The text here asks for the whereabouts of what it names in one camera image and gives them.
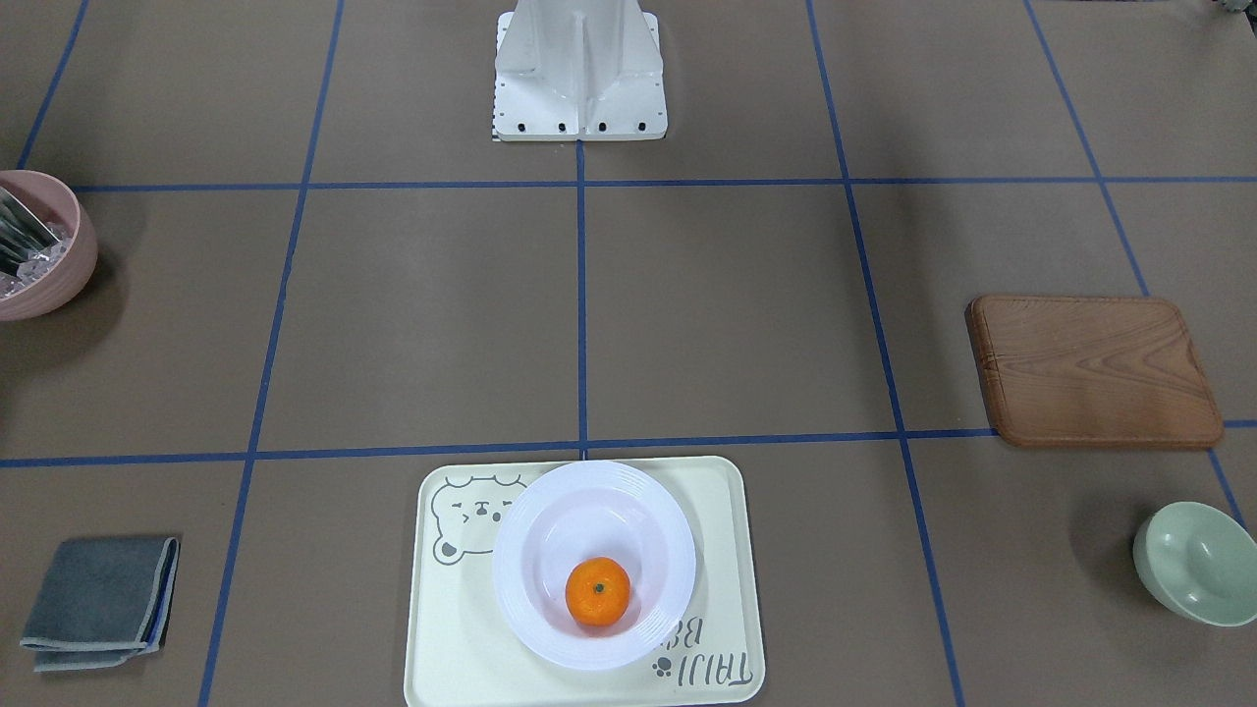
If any white round plate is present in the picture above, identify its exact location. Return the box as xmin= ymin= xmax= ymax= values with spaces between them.
xmin=491 ymin=460 xmax=696 ymax=671

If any orange mandarin fruit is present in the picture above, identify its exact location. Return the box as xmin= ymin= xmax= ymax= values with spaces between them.
xmin=564 ymin=556 xmax=632 ymax=629

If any cream bear print tray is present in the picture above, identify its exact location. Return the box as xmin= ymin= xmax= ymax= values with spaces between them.
xmin=403 ymin=455 xmax=766 ymax=706

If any brown wooden cutting board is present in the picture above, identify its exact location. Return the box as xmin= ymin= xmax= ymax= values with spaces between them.
xmin=965 ymin=294 xmax=1226 ymax=452

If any grey folded cloth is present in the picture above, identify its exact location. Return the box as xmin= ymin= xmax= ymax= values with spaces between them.
xmin=20 ymin=536 xmax=181 ymax=673

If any pink bowl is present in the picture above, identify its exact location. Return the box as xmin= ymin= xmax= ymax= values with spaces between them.
xmin=1 ymin=170 xmax=98 ymax=322

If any light green bowl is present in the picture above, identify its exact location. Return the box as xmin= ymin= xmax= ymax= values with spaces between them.
xmin=1131 ymin=501 xmax=1256 ymax=626

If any metal scoop in bowl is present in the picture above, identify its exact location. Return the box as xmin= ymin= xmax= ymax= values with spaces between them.
xmin=1 ymin=187 xmax=67 ymax=282

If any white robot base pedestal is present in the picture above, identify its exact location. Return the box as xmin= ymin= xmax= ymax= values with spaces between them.
xmin=491 ymin=1 xmax=669 ymax=142

